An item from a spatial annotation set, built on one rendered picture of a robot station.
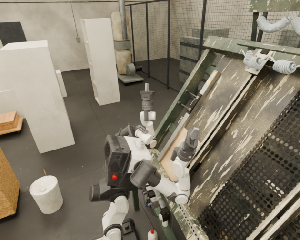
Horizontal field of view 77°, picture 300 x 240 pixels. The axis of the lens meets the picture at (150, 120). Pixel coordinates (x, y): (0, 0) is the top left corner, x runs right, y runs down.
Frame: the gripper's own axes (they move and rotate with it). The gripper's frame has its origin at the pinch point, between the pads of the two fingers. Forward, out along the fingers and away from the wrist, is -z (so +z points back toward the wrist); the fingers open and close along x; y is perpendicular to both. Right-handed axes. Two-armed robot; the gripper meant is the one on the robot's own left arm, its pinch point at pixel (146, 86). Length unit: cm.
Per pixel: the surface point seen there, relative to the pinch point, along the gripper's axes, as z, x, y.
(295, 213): 52, 100, 22
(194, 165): 57, 41, -1
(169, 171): 73, 15, -9
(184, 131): 40, 20, -25
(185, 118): 29.3, 19.7, -28.9
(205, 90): 5.0, 33.3, -36.6
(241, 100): 8, 66, -18
